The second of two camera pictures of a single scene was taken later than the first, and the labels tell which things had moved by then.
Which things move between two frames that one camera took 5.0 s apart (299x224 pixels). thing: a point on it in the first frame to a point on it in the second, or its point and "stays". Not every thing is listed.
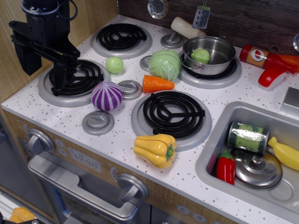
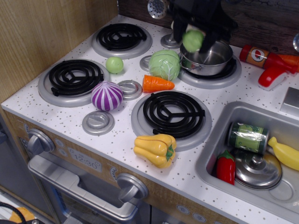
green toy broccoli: x=201 y=55 to x=192 y=40
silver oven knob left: x=39 y=142 stays
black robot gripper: x=46 y=34 to x=210 y=16
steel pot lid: x=256 y=170 stays
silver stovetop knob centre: x=131 y=90 stays
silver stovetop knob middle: x=144 y=63 stays
